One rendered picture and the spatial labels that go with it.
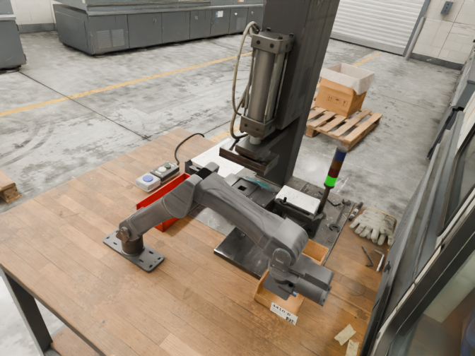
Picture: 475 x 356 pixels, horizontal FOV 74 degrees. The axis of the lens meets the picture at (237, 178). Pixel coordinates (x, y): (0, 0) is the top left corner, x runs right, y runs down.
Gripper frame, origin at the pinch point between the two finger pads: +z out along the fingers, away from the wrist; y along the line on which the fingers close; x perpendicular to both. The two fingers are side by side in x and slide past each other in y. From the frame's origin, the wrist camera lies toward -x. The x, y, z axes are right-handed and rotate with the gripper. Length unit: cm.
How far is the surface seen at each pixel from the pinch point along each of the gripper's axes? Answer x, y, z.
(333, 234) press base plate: -4.3, 24.9, 28.8
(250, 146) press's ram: 28.8, 30.3, -0.9
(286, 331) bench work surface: -5.7, -11.1, 4.5
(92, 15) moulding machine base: 461, 215, 197
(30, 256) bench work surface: 65, -32, -8
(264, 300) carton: 2.8, -7.4, 4.3
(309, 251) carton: -0.5, 13.0, 17.8
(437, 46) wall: -5, 751, 578
